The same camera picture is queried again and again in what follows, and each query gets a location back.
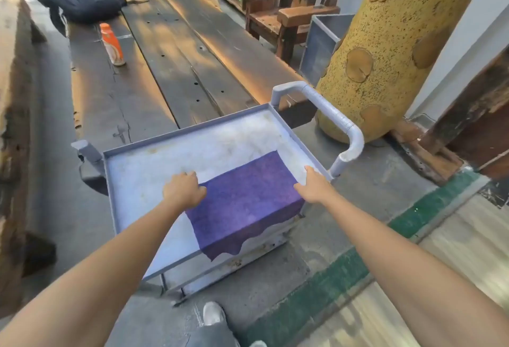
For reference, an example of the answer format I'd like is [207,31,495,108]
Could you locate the person's left hand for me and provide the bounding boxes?
[162,172,207,211]

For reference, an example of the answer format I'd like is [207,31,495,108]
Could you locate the person's right hand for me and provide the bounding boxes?
[293,165,339,205]

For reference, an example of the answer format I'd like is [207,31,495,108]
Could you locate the purple microfibre cloth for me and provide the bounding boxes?
[185,150,306,262]

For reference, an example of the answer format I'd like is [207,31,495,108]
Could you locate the rustic wooden armchair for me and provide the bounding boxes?
[238,0,353,66]

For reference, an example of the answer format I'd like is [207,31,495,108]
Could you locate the person's right forearm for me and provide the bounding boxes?
[318,190,509,347]

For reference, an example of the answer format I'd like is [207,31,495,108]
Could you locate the person's left forearm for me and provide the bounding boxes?
[0,195,190,347]

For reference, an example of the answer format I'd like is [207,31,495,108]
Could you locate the person's grey trouser leg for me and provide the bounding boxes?
[185,323,241,347]

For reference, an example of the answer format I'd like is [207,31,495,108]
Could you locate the grey metal cart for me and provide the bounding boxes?
[71,81,365,307]

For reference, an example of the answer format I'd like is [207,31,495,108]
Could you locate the silver metal open box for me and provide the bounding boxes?
[299,13,356,88]

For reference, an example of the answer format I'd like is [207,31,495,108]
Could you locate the orange plastic bottle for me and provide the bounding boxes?
[99,23,127,67]

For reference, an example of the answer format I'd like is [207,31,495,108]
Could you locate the dark wooden pillar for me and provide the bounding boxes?
[389,45,509,186]

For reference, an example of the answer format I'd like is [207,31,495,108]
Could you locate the large yellow speckled vase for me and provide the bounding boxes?
[316,0,496,144]

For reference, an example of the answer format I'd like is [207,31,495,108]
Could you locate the thick raw wooden slab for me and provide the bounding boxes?
[0,0,56,319]

